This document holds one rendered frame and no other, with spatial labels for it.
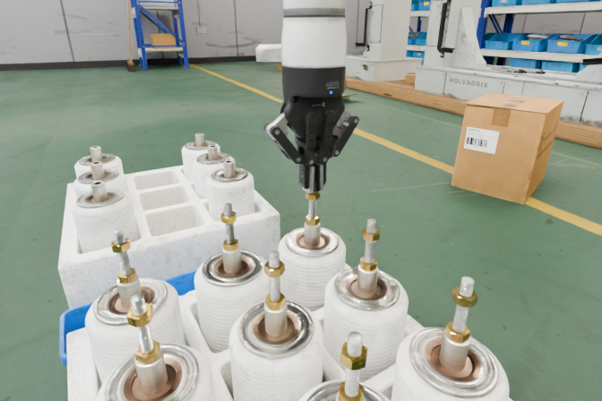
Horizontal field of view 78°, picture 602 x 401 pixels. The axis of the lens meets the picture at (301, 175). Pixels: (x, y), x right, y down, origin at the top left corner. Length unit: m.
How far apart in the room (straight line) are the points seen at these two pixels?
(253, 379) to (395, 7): 3.37
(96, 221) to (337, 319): 0.45
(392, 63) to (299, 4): 3.19
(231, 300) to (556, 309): 0.70
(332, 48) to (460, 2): 2.63
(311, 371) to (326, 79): 0.30
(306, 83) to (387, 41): 3.13
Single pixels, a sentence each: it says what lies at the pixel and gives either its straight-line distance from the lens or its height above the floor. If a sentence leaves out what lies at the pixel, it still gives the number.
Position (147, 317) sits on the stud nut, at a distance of 0.33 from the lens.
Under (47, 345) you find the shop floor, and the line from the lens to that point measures 0.87.
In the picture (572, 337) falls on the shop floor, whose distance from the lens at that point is 0.90.
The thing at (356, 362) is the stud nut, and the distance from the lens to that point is 0.28.
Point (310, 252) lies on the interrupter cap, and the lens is 0.51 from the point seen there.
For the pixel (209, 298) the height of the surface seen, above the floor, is 0.24.
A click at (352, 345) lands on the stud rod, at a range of 0.27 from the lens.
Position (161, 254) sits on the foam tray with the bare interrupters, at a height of 0.16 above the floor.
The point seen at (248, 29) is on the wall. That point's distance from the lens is 6.71.
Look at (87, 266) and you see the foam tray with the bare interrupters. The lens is 0.72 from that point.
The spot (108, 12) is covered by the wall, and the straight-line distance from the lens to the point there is 6.34.
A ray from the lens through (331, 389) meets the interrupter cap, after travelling 0.36.
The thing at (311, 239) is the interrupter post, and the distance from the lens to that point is 0.52.
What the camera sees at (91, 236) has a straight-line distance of 0.73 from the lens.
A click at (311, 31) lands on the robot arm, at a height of 0.53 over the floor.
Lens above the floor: 0.53
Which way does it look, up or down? 22 degrees down
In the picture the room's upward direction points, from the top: straight up
